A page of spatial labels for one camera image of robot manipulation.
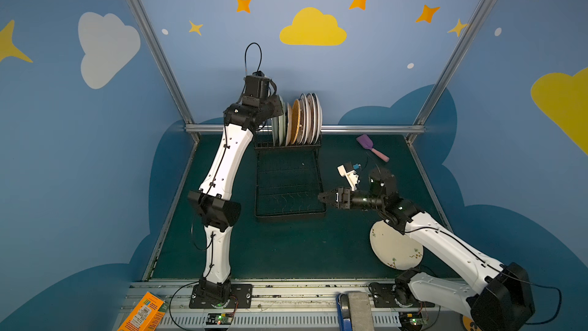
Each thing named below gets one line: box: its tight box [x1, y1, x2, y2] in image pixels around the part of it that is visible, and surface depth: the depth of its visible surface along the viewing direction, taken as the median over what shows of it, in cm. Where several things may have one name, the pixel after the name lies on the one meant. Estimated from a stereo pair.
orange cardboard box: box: [116, 291, 167, 331], surface depth 69 cm
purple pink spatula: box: [356, 134, 390, 163], surface depth 121 cm
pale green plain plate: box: [271, 116, 279, 147], surface depth 80 cm
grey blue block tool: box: [336, 291, 375, 331], surface depth 70 cm
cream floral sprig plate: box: [369, 219, 425, 271], surface depth 84 cm
